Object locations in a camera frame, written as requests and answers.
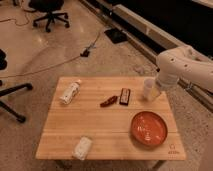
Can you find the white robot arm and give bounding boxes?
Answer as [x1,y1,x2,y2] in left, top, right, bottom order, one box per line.
[148,45,213,101]

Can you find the white translucent cup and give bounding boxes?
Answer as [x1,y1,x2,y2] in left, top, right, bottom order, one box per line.
[143,78,155,101]

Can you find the orange ceramic plate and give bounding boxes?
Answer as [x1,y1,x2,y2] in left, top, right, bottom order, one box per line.
[130,111,168,148]

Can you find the red chili pepper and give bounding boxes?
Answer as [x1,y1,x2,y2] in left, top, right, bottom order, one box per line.
[100,96,118,107]

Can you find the wooden table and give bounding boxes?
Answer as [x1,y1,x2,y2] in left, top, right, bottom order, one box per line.
[36,77,186,160]

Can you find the black floor mat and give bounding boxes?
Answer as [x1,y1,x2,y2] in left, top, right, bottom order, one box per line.
[105,28,127,44]

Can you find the white plastic bottle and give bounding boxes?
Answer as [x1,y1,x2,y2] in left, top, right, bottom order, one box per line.
[60,79,82,104]

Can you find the white crumpled packet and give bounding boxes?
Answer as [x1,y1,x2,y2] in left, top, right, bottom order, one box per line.
[72,137,92,160]

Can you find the black office chair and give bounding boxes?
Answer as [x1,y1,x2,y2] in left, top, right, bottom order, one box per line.
[29,0,70,33]

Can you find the black chair base left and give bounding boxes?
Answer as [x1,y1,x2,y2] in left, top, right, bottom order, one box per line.
[0,49,34,124]

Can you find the black floor cable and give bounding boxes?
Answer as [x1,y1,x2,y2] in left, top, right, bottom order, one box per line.
[0,23,111,80]

